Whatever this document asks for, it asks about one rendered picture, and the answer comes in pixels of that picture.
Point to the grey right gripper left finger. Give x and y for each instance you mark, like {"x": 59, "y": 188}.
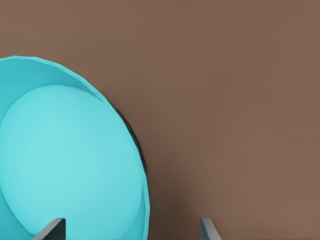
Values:
{"x": 53, "y": 229}

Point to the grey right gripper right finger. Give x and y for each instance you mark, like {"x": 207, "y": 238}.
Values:
{"x": 209, "y": 229}

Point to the turquoise plate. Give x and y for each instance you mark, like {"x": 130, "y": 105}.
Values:
{"x": 70, "y": 155}

